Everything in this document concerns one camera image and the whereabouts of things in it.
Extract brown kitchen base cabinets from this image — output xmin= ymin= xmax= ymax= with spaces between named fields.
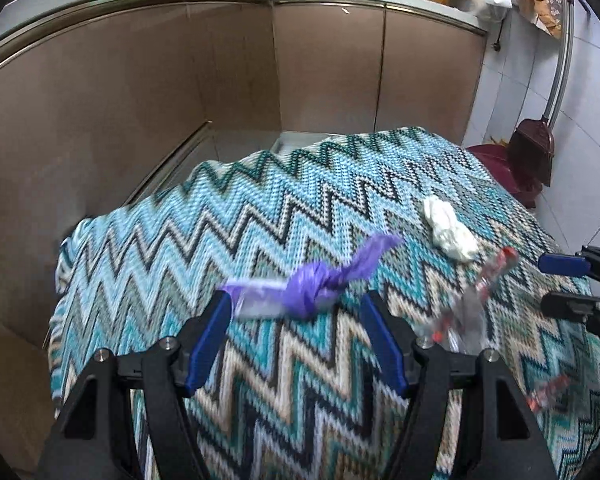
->
xmin=0 ymin=0 xmax=488 ymax=346

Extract crumpled white tissue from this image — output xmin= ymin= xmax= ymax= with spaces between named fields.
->
xmin=422 ymin=195 xmax=479 ymax=262

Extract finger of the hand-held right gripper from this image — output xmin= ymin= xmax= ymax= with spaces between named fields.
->
xmin=537 ymin=245 xmax=600 ymax=291
xmin=540 ymin=290 xmax=600 ymax=336

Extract purple plastic bag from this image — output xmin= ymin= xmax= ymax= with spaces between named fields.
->
xmin=220 ymin=232 xmax=406 ymax=321

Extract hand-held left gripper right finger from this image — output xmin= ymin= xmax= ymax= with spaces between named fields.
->
xmin=359 ymin=289 xmax=557 ymax=480

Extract brown dustpan with handle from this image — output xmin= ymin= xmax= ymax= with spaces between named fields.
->
xmin=509 ymin=0 xmax=588 ymax=187

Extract maroon dustpan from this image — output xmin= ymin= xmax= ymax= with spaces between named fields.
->
xmin=465 ymin=142 xmax=543 ymax=208

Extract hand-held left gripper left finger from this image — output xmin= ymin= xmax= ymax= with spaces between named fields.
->
xmin=34 ymin=290 xmax=234 ymax=480

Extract zigzag knitted blanket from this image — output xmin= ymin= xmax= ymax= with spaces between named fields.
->
xmin=50 ymin=126 xmax=600 ymax=480

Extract small clear red-printed wrapper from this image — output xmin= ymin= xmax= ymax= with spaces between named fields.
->
xmin=525 ymin=374 xmax=572 ymax=413

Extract long clear red-printed wrapper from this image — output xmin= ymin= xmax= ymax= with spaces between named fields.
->
xmin=420 ymin=247 xmax=521 ymax=356

